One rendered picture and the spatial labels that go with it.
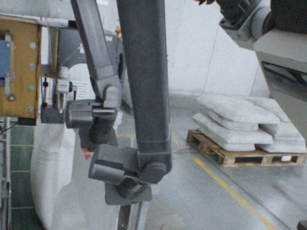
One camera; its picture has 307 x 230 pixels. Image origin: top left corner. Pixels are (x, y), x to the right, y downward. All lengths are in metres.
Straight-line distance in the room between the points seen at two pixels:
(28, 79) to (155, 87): 0.79
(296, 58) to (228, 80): 5.65
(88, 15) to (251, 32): 0.44
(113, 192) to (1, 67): 0.45
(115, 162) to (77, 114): 0.27
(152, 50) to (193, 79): 5.63
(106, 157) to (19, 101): 0.68
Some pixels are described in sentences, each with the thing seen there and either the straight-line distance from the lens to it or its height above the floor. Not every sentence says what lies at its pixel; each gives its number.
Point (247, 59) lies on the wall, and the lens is 6.56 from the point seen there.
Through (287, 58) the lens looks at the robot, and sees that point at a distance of 0.82.
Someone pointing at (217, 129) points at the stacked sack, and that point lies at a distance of 3.92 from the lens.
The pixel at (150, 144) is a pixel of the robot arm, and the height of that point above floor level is 1.23.
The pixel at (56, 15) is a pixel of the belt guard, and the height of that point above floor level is 1.38.
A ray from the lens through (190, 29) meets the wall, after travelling 5.88.
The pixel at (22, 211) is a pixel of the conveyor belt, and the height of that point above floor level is 0.38.
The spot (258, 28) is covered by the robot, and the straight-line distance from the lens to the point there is 0.98.
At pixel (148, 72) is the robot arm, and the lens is 0.47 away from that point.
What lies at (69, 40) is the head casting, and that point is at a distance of 1.21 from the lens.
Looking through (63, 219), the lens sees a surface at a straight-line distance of 1.09.
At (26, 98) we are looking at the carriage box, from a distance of 1.24.
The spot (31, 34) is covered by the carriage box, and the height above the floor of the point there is 1.30.
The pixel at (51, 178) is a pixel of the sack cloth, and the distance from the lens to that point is 1.66.
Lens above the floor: 1.43
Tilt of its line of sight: 21 degrees down
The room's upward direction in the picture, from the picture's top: 9 degrees clockwise
